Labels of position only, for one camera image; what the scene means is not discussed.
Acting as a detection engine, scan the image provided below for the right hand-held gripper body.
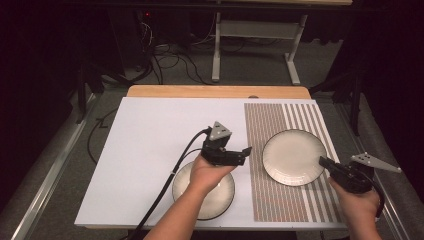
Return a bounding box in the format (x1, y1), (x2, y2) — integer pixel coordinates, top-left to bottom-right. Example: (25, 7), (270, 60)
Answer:
(331, 152), (403, 195)

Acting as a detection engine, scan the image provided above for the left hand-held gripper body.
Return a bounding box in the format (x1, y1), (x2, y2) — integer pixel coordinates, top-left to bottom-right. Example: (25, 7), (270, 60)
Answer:
(200, 120), (247, 167)

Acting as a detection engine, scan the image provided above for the white plate with dark rim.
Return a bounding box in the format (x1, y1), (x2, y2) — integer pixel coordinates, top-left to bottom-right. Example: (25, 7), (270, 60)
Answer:
(261, 128), (328, 187)
(171, 160), (236, 221)

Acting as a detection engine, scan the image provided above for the person's left hand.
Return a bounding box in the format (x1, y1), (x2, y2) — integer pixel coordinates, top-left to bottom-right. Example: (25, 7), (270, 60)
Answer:
(188, 154), (238, 196)

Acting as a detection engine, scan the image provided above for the person's right hand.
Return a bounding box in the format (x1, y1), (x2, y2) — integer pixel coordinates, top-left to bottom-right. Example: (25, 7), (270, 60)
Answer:
(327, 177), (381, 221)

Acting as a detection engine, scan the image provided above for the brown and white striped mat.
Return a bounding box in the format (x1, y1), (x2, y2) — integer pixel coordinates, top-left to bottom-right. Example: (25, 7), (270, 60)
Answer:
(243, 102), (345, 223)

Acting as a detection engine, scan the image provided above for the wooden table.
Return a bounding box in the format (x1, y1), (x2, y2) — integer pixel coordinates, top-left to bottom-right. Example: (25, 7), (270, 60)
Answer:
(126, 84), (312, 100)

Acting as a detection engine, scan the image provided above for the white board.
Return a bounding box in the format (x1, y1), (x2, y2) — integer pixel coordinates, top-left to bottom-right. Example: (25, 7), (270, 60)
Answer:
(73, 96), (348, 231)

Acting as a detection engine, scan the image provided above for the black stand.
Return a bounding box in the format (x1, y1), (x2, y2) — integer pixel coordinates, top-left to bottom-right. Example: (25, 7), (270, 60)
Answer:
(75, 63), (105, 125)
(309, 68), (364, 137)

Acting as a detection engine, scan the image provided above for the dark box with red light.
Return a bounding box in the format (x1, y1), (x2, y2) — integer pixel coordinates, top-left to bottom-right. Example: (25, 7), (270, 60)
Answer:
(109, 8), (158, 76)

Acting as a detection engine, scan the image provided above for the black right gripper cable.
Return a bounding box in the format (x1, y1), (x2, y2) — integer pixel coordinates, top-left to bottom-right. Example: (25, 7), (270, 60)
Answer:
(366, 174), (386, 220)

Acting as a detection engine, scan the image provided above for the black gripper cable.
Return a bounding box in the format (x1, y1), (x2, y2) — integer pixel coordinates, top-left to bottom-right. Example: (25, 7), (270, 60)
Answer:
(126, 126), (213, 240)
(366, 174), (386, 220)

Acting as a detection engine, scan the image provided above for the metal floor rail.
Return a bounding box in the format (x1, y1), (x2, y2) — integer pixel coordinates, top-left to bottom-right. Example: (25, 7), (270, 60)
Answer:
(335, 102), (412, 240)
(10, 93), (98, 240)

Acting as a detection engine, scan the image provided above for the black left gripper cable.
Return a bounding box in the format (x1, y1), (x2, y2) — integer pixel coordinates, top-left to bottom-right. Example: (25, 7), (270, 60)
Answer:
(126, 126), (213, 240)

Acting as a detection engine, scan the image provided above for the bundle of black floor cables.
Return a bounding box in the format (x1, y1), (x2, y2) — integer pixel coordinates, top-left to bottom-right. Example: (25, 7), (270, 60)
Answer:
(133, 13), (214, 86)

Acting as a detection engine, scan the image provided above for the white metal desk frame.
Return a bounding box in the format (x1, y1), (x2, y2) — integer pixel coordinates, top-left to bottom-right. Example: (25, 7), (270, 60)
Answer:
(211, 11), (310, 86)

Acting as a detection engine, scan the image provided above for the thin black floor cable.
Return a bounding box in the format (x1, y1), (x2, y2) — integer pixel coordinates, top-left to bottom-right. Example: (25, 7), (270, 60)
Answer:
(86, 107), (119, 165)

